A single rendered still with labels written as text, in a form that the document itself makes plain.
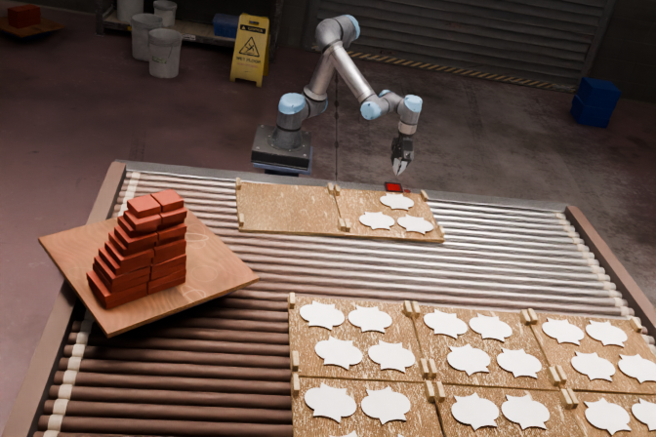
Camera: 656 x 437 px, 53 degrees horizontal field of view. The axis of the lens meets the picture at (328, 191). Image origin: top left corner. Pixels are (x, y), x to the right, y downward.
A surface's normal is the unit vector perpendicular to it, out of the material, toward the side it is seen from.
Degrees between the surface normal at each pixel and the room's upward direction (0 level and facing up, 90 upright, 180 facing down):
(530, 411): 0
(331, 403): 0
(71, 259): 0
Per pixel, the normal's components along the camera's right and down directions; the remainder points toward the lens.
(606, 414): 0.16, -0.85
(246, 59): -0.04, 0.29
